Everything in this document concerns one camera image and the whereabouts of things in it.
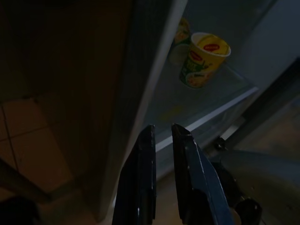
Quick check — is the yellow green noodle cup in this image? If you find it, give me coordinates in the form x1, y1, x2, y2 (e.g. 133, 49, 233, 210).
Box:
179, 32, 232, 90

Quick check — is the glass fridge shelf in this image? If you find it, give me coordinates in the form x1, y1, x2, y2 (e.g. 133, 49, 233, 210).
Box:
153, 63, 259, 152

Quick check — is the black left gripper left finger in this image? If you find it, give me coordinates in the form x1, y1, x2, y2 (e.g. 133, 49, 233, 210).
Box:
112, 124, 157, 225

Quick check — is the dark fridge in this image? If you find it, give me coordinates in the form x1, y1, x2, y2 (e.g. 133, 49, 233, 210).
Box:
97, 0, 300, 225

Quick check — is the plain white bowl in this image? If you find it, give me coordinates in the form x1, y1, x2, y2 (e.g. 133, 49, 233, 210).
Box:
220, 149, 300, 225

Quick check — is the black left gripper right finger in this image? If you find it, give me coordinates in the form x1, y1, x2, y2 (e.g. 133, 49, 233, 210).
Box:
171, 123, 229, 225

